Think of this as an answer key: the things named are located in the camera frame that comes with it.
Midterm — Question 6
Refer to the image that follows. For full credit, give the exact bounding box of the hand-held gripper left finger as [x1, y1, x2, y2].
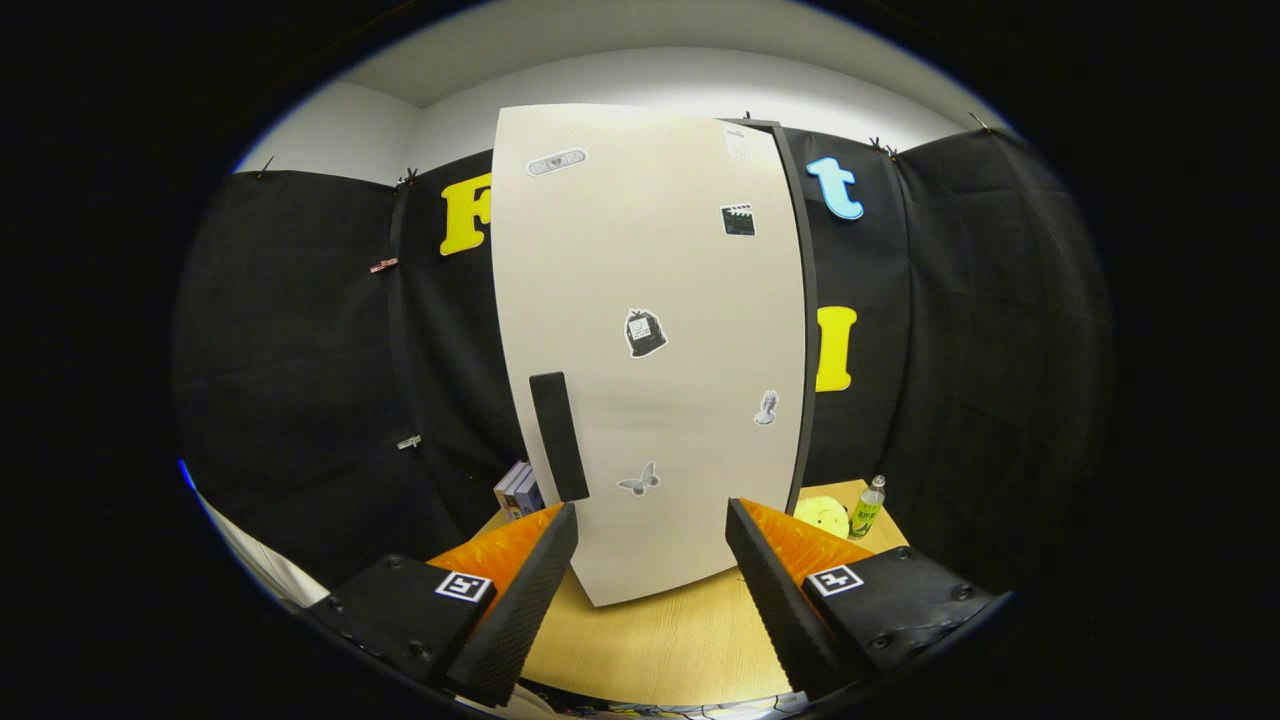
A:
[305, 502, 581, 709]

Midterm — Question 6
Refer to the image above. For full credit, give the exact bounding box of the black backdrop cloth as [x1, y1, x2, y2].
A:
[172, 128, 1116, 601]

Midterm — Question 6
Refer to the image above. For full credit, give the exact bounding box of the grey shoe cabinet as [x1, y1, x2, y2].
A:
[720, 118, 819, 516]

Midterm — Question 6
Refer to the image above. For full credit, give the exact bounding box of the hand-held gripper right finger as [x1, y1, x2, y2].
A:
[725, 497, 1004, 701]

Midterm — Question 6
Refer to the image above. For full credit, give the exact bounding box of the white book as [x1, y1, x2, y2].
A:
[495, 460, 531, 521]

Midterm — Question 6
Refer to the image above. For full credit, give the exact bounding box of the green drink bottle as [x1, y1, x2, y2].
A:
[848, 475, 887, 541]

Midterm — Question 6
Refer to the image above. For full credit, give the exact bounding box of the black door handle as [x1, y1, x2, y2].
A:
[528, 371, 591, 503]

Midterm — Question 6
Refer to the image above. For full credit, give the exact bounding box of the yellow plush toy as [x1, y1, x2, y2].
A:
[795, 495, 851, 541]

